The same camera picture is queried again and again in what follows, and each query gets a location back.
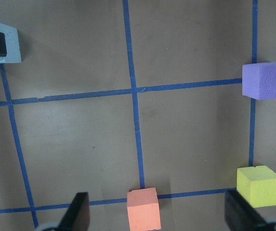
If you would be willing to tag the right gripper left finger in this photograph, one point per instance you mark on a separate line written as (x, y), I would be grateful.
(77, 216)

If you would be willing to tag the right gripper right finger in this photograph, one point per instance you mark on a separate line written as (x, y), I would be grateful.
(240, 215)

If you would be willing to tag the orange block near arm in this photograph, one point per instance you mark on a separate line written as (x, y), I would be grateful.
(143, 210)

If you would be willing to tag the yellow foam block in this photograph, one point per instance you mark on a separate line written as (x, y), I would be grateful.
(257, 185)

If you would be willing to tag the purple foam block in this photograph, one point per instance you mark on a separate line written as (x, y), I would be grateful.
(259, 81)

